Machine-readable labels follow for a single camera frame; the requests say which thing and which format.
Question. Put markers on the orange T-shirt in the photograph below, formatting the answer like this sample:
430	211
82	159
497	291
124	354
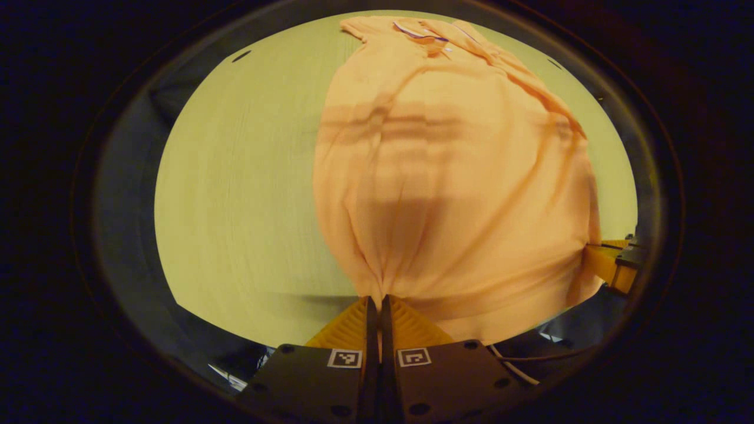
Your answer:
459	176

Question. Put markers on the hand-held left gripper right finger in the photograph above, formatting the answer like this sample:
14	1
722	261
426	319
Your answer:
387	377

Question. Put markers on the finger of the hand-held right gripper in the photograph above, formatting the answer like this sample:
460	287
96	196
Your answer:
618	242
607	265

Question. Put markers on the black table grommet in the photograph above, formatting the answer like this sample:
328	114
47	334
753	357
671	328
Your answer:
241	56
554	63

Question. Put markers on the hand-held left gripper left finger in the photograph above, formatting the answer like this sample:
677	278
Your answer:
371	353

